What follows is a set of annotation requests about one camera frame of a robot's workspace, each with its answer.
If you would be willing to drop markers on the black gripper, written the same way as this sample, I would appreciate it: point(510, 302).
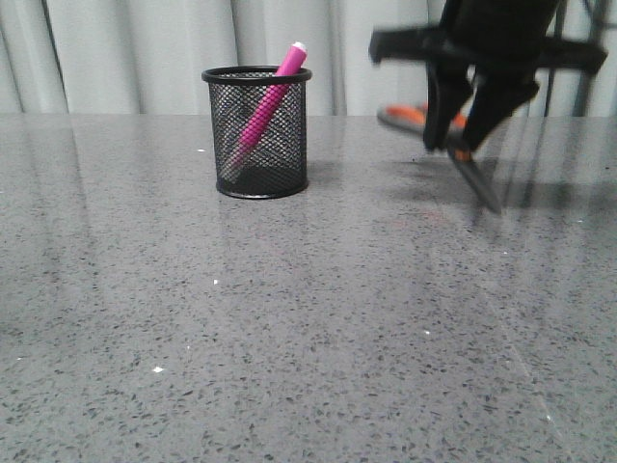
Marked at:
point(507, 39)

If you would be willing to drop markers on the grey orange scissors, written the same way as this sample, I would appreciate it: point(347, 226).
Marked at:
point(413, 118)

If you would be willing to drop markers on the pink marker pen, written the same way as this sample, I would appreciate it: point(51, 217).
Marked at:
point(264, 112)

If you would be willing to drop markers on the black mesh pen holder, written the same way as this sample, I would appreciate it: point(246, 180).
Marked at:
point(278, 166)

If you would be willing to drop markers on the grey curtain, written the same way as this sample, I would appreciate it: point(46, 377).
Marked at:
point(146, 57)

